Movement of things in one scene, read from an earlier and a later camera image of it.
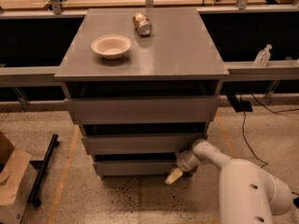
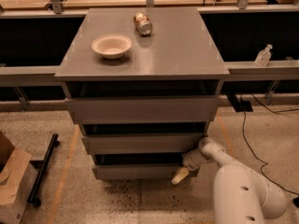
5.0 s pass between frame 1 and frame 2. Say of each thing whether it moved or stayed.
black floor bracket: stayed
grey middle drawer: stayed
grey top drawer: stayed
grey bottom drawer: moved
